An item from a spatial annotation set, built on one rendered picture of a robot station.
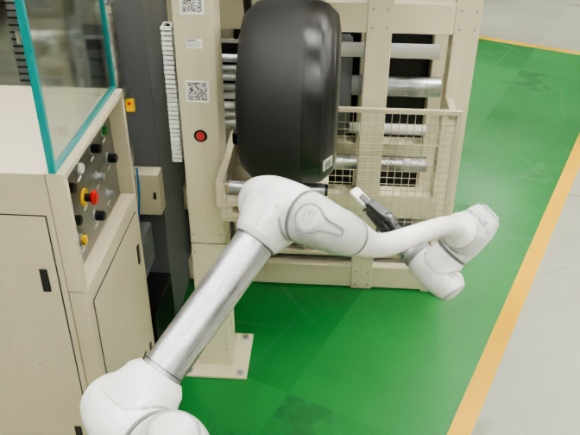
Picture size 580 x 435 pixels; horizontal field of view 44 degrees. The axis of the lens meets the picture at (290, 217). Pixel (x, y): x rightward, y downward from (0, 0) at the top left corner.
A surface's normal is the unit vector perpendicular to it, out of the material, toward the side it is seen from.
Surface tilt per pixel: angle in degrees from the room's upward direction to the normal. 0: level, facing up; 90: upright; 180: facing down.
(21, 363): 90
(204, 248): 90
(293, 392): 0
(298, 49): 43
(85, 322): 90
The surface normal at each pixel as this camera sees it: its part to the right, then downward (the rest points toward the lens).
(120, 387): -0.37, -0.54
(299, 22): -0.02, -0.55
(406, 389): 0.00, -0.84
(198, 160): -0.07, 0.54
